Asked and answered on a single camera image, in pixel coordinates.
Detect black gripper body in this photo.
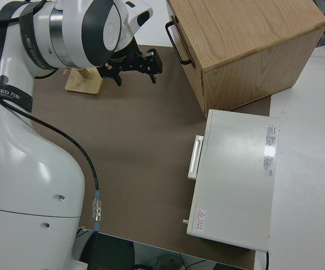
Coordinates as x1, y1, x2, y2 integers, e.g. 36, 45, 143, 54
99, 41, 164, 79

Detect wooden mug tree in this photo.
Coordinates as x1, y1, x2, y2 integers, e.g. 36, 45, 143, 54
63, 66, 104, 95

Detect brown table mat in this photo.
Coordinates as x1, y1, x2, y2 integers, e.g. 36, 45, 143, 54
0, 35, 273, 270

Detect light wooden cabinet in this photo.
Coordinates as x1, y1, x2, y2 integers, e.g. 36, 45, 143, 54
166, 0, 325, 112

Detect white toaster oven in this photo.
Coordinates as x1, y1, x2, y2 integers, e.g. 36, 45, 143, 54
182, 109, 281, 252

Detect black box under table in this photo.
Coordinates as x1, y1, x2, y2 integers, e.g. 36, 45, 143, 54
88, 231, 135, 270

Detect black cabinet handle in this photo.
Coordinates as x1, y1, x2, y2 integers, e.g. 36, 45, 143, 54
165, 21, 193, 65

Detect white oven door handle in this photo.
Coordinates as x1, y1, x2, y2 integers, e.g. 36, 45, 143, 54
187, 135, 205, 180

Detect black velcro cable strap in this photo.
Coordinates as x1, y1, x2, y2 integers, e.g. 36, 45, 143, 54
20, 11, 55, 71
0, 83, 34, 112

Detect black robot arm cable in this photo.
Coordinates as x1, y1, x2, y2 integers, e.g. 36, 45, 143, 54
0, 0, 103, 233

